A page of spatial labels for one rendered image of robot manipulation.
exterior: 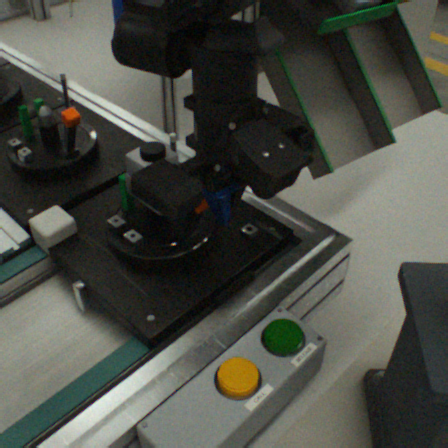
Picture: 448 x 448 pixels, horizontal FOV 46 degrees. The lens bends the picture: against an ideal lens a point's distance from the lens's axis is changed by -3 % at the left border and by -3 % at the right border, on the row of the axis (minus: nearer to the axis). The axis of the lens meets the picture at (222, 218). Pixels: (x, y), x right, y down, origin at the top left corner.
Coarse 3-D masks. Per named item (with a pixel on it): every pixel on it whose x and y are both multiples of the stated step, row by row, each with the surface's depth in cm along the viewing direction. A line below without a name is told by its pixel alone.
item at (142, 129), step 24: (0, 48) 116; (48, 72) 106; (72, 96) 98; (96, 96) 98; (120, 120) 92; (168, 144) 85; (0, 216) 72; (288, 216) 73; (0, 240) 68; (24, 240) 68
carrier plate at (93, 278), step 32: (96, 224) 69; (256, 224) 69; (64, 256) 65; (96, 256) 65; (224, 256) 65; (256, 256) 65; (96, 288) 61; (128, 288) 61; (160, 288) 61; (192, 288) 61; (224, 288) 62; (128, 320) 58; (160, 320) 58
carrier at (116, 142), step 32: (64, 96) 82; (32, 128) 84; (96, 128) 87; (0, 160) 81; (32, 160) 77; (64, 160) 77; (96, 160) 80; (0, 192) 74; (32, 192) 74; (64, 192) 74; (96, 192) 76
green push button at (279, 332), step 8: (280, 320) 57; (288, 320) 57; (272, 328) 56; (280, 328) 56; (288, 328) 56; (296, 328) 56; (264, 336) 56; (272, 336) 56; (280, 336) 56; (288, 336) 56; (296, 336) 56; (272, 344) 55; (280, 344) 55; (288, 344) 55; (296, 344) 55; (280, 352) 55; (288, 352) 55
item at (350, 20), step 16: (288, 0) 63; (304, 0) 61; (320, 0) 65; (384, 0) 66; (304, 16) 62; (320, 16) 60; (336, 16) 64; (352, 16) 62; (368, 16) 64; (384, 16) 66; (320, 32) 61
